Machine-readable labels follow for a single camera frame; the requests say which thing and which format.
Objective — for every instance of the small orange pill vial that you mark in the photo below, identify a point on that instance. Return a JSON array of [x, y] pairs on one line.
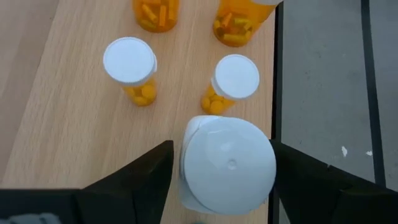
[[129, 60], [236, 76]]

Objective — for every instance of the wooden shelf with black frame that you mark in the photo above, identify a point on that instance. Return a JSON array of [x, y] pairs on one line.
[[77, 109]]

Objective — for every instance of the large orange pill vial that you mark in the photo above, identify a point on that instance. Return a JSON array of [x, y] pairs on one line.
[[237, 21], [157, 14]]

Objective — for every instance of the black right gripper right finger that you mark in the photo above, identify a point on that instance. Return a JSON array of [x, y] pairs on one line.
[[314, 193]]

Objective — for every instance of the white melatonin supplement bottle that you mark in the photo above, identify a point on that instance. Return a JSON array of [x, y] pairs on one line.
[[228, 165]]

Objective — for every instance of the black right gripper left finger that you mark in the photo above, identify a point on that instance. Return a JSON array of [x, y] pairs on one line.
[[136, 186]]

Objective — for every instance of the white paper scrap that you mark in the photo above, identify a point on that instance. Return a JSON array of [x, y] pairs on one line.
[[344, 151], [369, 153]]

